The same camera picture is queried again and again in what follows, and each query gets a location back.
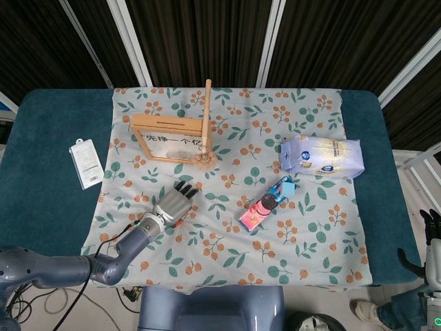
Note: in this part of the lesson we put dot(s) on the black bin with bag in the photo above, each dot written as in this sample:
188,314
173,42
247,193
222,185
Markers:
315,322

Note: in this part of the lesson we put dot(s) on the wooden stick stand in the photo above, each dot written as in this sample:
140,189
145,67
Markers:
206,113

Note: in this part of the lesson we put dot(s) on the light blue cube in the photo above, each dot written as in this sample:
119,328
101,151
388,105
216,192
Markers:
288,189

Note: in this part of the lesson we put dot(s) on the white purple snack bag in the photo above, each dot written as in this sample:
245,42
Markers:
324,157

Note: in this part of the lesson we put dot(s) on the pink blue cookie box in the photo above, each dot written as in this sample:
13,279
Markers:
262,208

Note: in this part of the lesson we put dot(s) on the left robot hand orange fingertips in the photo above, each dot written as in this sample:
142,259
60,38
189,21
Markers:
172,207

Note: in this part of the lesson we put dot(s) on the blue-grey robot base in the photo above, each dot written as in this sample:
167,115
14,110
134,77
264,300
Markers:
210,310

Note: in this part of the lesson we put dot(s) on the black power plug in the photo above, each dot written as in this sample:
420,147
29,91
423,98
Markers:
132,293

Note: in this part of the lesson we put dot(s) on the white partition post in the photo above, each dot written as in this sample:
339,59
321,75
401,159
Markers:
131,43
270,43
410,70

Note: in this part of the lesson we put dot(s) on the coins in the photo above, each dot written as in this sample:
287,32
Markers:
179,155

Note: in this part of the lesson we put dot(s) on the floral printed tablecloth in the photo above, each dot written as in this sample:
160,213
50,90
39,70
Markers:
224,262

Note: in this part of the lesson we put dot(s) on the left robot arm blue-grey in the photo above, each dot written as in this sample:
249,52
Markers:
134,241

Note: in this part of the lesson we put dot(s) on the white flat plastic package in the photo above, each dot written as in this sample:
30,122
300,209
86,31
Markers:
86,163

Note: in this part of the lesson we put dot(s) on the wooden coin bank box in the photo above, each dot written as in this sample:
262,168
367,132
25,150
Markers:
165,122

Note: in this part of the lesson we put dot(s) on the teal table cover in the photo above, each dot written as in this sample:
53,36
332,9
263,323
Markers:
44,120

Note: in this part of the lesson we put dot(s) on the white metal rack frame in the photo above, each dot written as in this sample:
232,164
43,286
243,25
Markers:
401,158

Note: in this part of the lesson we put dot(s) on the white shoe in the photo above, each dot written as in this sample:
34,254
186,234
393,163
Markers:
365,310

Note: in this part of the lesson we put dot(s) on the blue jeans leg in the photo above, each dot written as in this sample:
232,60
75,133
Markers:
399,310

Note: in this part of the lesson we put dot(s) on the thin grey partition post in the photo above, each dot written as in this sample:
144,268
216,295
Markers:
87,45

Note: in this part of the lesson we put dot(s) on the dark ribbed partition panel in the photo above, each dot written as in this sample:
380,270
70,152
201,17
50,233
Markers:
420,113
344,34
200,34
34,41
103,34

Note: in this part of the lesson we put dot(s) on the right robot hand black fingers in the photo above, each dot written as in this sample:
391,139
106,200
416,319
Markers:
433,262

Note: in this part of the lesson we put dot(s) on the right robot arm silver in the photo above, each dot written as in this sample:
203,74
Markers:
434,310

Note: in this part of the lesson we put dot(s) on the white board with blue edge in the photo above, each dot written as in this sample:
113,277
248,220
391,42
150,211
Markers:
5,103

